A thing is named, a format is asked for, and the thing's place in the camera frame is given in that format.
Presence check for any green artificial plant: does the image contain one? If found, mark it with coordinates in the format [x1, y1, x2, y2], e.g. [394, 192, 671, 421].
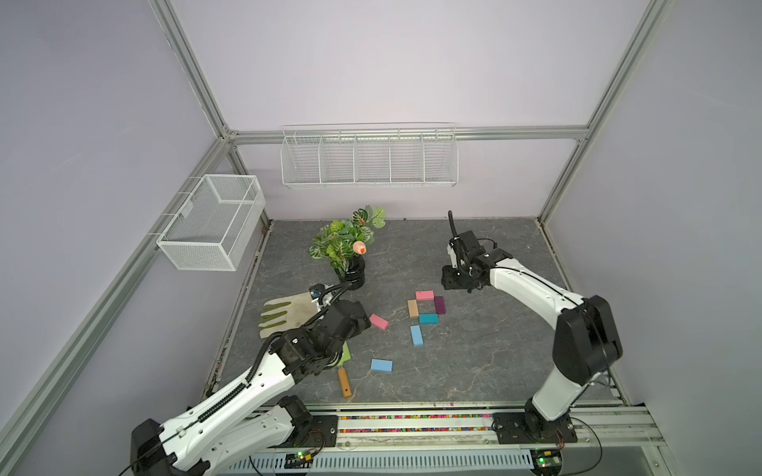
[309, 205, 387, 278]

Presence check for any pink block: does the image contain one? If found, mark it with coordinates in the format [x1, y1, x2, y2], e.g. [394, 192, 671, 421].
[416, 291, 435, 301]
[369, 315, 390, 331]

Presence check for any teal block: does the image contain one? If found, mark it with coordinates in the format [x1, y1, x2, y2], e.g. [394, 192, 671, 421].
[419, 313, 440, 325]

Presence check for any beige garden glove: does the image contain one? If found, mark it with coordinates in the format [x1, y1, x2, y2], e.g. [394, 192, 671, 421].
[258, 293, 321, 339]

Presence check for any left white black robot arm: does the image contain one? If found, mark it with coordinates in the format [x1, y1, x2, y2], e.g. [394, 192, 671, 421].
[126, 299, 371, 475]

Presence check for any white wire basket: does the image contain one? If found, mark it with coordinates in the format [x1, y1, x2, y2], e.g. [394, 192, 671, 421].
[157, 175, 266, 272]

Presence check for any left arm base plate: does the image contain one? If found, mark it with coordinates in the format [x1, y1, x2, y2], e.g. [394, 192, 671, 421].
[275, 415, 339, 448]

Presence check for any white slotted cable duct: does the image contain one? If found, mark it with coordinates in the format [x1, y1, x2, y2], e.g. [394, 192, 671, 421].
[222, 448, 535, 475]

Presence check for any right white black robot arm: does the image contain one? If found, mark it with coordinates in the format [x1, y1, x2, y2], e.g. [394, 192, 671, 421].
[442, 228, 623, 434]

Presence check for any purple block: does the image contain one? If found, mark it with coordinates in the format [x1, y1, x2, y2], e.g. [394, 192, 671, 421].
[434, 296, 446, 315]

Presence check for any light blue block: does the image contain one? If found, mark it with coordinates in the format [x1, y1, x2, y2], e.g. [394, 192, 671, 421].
[370, 359, 394, 373]
[410, 325, 424, 347]

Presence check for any tan wooden block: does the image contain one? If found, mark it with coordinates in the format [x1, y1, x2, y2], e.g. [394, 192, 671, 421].
[407, 299, 420, 319]

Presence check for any green garden fork wooden handle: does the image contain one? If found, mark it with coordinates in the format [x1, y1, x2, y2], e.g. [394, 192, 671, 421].
[337, 343, 352, 399]

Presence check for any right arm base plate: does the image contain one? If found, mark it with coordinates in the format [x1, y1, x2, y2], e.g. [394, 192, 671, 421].
[490, 412, 577, 445]

